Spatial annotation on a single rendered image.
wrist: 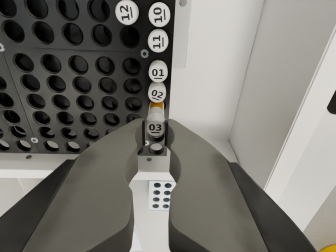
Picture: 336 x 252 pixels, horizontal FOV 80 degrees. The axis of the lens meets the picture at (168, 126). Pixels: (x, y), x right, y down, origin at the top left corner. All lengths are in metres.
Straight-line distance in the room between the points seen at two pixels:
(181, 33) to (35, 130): 0.15
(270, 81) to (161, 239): 0.48
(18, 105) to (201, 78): 0.16
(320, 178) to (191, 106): 0.35
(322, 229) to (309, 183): 2.03
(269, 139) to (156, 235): 0.44
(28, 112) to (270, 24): 0.20
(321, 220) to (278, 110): 2.25
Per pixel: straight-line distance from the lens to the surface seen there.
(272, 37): 0.19
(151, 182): 0.36
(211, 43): 0.21
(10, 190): 0.42
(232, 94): 0.23
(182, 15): 0.19
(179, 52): 0.20
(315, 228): 2.48
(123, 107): 0.16
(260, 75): 0.20
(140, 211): 0.49
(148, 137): 0.17
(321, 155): 0.47
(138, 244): 0.57
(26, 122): 0.19
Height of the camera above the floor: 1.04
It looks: 58 degrees down
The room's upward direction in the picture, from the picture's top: 177 degrees clockwise
